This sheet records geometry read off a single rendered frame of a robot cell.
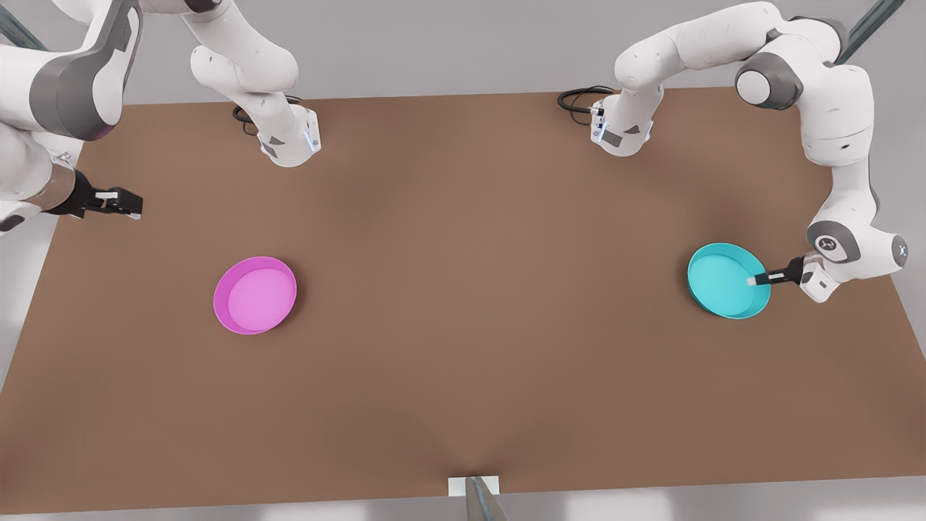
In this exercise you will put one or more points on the blue plate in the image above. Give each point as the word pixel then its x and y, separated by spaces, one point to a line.
pixel 720 282

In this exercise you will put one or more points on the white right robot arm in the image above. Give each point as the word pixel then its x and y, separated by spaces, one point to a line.
pixel 79 79

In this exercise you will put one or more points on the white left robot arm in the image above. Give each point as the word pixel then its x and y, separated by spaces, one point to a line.
pixel 832 108

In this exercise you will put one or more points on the pink plate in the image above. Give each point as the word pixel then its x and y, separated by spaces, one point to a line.
pixel 255 295

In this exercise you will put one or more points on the silver frame post with foot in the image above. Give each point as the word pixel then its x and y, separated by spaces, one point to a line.
pixel 481 499

